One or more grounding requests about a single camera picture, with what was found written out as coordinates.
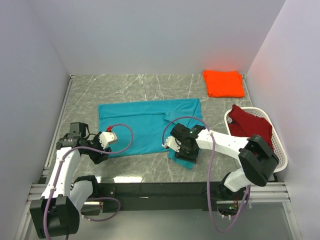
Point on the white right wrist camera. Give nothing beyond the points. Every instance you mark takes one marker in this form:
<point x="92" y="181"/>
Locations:
<point x="172" y="143"/>

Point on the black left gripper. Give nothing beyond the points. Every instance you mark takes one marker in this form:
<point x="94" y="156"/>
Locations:
<point x="98" y="157"/>

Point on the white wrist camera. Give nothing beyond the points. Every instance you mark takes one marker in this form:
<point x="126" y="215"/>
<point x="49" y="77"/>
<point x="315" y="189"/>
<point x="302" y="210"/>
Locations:
<point x="107" y="137"/>
<point x="172" y="143"/>

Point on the teal polo shirt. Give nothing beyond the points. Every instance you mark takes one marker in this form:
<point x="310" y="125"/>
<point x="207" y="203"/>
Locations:
<point x="141" y="126"/>

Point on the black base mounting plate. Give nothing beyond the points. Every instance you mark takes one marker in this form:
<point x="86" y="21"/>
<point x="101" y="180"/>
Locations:
<point x="148" y="196"/>

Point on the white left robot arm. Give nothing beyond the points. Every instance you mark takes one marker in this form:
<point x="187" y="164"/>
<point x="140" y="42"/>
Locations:
<point x="57" y="212"/>

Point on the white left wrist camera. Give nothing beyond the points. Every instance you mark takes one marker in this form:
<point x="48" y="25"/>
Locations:
<point x="107" y="137"/>

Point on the dark red shirt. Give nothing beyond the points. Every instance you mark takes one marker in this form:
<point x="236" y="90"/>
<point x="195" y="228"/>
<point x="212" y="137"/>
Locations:
<point x="244" y="124"/>

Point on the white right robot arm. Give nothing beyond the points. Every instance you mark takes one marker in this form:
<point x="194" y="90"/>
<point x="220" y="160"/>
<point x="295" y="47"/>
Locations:
<point x="256" y="158"/>

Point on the aluminium frame rail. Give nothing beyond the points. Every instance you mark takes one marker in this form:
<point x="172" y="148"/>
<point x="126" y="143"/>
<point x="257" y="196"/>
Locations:
<point x="273" y="192"/>

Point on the folded orange t shirt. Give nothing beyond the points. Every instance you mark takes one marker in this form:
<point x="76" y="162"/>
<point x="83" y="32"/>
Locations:
<point x="223" y="84"/>

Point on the white laundry basket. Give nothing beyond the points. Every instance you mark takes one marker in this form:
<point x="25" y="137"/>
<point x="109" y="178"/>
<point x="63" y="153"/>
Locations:
<point x="276" y="142"/>

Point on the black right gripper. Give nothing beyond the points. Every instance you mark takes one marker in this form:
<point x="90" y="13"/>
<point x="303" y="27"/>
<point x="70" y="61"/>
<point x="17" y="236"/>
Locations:
<point x="181" y="155"/>

